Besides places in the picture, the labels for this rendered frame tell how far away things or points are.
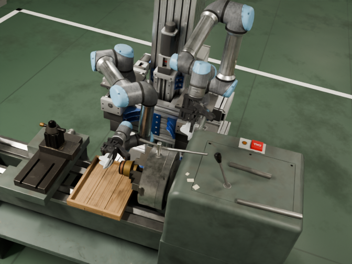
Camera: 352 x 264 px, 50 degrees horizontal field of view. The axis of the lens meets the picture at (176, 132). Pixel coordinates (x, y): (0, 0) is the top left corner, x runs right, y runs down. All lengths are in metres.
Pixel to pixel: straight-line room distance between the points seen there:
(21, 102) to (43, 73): 0.58
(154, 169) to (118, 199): 0.38
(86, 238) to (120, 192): 0.40
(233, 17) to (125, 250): 1.43
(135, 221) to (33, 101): 2.52
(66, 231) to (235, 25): 1.52
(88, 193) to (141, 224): 0.34
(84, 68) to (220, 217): 3.35
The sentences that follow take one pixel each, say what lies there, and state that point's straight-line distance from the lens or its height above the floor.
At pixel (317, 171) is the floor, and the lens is 3.89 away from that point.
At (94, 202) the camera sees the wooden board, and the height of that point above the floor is 0.88.
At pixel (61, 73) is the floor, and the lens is 4.64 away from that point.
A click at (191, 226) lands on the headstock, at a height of 1.06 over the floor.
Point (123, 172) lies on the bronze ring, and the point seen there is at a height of 1.09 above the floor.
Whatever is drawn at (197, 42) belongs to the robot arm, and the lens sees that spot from 1.85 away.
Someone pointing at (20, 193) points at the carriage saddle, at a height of 0.92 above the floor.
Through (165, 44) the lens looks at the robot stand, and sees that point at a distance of 2.25.
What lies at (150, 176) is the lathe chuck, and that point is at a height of 1.19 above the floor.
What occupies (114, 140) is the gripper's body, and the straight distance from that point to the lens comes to 2.10.
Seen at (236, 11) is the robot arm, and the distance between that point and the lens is 1.96.
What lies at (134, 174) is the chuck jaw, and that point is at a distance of 1.90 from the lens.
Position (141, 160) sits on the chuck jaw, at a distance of 1.93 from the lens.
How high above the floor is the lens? 2.53
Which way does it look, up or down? 41 degrees down
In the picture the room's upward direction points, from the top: 8 degrees clockwise
